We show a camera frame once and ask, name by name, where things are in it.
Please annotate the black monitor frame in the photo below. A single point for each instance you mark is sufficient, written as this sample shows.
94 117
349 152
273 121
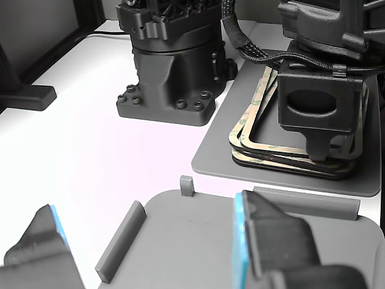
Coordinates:
60 39

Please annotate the grey holder plate with rails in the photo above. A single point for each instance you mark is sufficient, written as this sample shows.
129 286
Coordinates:
186 247

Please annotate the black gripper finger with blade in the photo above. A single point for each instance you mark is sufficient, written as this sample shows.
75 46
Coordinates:
341 144

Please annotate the black monitor stand foot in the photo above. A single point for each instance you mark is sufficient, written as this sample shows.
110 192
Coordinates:
33 94

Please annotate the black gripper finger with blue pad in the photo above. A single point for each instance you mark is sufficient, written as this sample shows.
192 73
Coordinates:
39 256
317 147
276 238

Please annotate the grey flat tray plate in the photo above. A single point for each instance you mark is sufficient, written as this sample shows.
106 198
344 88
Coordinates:
210 150

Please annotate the beige adhesive rectangular frame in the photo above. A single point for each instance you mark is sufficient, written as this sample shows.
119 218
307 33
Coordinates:
270 171
270 164
251 126

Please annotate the black printed gripper body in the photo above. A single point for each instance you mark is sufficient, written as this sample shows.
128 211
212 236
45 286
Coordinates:
319 87

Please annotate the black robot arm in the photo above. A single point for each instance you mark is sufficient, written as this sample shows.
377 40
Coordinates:
168 75

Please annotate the stack of rubber gaskets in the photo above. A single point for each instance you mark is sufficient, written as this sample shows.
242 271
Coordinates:
236 132

